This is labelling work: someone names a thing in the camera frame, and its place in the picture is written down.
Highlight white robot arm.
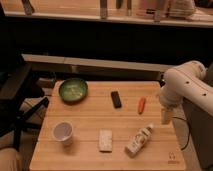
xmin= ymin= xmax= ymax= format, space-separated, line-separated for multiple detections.
xmin=159 ymin=61 xmax=213 ymax=124

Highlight orange carrot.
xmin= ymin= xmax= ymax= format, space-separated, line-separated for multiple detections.
xmin=138 ymin=97 xmax=146 ymax=114

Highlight white paper cup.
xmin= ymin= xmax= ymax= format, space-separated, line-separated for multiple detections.
xmin=53 ymin=122 xmax=73 ymax=146

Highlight black cable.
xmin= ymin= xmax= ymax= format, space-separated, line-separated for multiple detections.
xmin=172 ymin=115 xmax=191 ymax=152

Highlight green ceramic bowl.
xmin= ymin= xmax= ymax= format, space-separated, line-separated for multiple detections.
xmin=58 ymin=78 xmax=88 ymax=102

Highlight white plastic bottle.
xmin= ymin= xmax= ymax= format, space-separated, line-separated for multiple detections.
xmin=125 ymin=123 xmax=154 ymax=158

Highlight black rectangular block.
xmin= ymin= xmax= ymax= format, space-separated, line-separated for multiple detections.
xmin=111 ymin=91 xmax=122 ymax=108

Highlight black chair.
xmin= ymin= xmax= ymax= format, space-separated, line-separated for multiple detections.
xmin=0 ymin=53 xmax=50 ymax=171

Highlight white sponge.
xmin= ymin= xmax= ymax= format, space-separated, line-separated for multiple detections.
xmin=98 ymin=129 xmax=113 ymax=152

